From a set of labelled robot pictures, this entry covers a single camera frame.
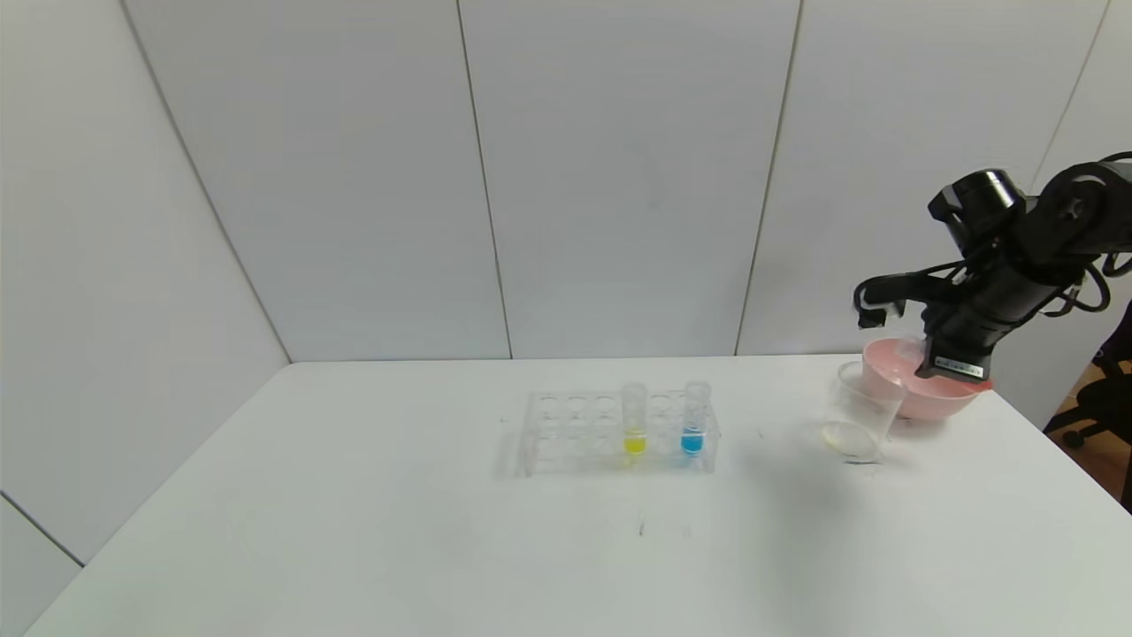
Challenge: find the yellow pigment test tube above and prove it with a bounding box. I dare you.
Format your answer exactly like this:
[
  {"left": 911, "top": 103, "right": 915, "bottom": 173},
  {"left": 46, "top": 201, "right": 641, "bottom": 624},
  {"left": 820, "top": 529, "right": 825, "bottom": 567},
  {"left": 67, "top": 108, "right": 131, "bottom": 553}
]
[{"left": 620, "top": 382, "right": 650, "bottom": 458}]

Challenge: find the red pigment test tube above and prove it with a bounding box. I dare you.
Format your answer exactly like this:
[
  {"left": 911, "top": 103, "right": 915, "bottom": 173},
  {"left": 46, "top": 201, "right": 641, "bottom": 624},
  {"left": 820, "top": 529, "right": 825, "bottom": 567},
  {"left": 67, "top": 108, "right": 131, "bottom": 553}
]
[{"left": 893, "top": 336, "right": 993, "bottom": 392}]

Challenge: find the clear acrylic test tube rack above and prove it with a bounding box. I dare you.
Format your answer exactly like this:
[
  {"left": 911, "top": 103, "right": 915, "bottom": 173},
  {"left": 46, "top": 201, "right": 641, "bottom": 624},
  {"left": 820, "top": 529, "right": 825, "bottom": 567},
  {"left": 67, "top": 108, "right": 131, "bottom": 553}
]
[{"left": 520, "top": 388, "right": 720, "bottom": 478}]

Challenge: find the blue pigment test tube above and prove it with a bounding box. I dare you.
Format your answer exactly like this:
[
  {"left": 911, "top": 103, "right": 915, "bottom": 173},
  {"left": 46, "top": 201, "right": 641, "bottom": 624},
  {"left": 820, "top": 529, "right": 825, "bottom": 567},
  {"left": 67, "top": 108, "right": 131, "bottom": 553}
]
[{"left": 681, "top": 381, "right": 714, "bottom": 458}]

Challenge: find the clear plastic beaker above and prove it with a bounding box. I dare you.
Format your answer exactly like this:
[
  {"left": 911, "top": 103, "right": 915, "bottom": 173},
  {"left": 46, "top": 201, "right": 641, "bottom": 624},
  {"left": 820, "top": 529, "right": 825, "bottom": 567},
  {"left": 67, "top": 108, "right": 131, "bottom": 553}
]
[{"left": 820, "top": 361, "right": 907, "bottom": 465}]

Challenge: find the pink bowl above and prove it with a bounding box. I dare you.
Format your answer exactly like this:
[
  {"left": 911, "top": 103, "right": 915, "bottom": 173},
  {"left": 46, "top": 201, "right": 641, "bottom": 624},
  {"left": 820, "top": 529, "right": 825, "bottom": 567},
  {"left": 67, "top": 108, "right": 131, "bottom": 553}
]
[{"left": 860, "top": 336, "right": 992, "bottom": 422}]

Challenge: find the black office chair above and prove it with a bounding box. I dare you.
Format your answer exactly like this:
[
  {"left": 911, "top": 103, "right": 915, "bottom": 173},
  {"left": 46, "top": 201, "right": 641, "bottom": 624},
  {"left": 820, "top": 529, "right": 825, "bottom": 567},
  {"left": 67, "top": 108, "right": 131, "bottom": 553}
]
[{"left": 1045, "top": 352, "right": 1132, "bottom": 450}]

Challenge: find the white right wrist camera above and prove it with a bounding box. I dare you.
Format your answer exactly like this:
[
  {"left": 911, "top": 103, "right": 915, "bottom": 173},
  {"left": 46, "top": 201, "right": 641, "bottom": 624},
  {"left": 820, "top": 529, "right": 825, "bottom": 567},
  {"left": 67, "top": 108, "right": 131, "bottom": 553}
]
[{"left": 853, "top": 274, "right": 929, "bottom": 330}]

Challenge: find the black arm cable white tag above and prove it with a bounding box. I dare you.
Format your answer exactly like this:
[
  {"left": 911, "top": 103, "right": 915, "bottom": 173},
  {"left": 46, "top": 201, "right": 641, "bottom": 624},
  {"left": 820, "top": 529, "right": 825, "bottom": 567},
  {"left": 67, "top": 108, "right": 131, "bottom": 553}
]
[{"left": 1044, "top": 252, "right": 1132, "bottom": 317}]

